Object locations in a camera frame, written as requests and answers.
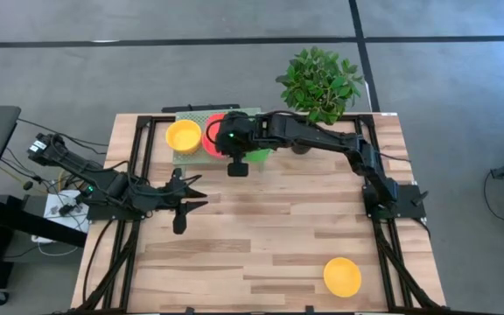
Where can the green plastic mini bowl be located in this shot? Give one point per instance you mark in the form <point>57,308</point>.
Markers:
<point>261,155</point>

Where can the orange plastic mini bowl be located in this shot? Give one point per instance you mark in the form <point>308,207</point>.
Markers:
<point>209,140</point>

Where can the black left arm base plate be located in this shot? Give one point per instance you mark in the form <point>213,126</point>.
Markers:
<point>116,213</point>

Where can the black castor wheel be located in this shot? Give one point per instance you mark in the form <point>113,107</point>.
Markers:
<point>0,298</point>

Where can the black edge bracket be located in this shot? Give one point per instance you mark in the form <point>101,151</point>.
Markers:
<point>189,310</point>
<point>309,310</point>

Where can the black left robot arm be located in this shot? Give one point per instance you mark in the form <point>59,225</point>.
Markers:
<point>103,184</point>

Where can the black bar behind shelf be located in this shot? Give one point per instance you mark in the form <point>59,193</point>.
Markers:
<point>199,107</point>

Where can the yellow plastic mini bowl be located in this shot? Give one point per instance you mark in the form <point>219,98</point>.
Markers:
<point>342,276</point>
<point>183,136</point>

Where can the green leafy potted tree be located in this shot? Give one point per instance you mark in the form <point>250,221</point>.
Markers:
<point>317,83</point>

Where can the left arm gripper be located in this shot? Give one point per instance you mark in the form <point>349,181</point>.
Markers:
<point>175,199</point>

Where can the white power strip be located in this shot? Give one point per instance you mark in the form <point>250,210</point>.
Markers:
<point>64,212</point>

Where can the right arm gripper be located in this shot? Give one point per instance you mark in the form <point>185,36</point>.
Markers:
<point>234,140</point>

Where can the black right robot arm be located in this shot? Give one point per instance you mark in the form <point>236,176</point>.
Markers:
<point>322,135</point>

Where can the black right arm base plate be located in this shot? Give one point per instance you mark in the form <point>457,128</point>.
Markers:
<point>409,201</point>

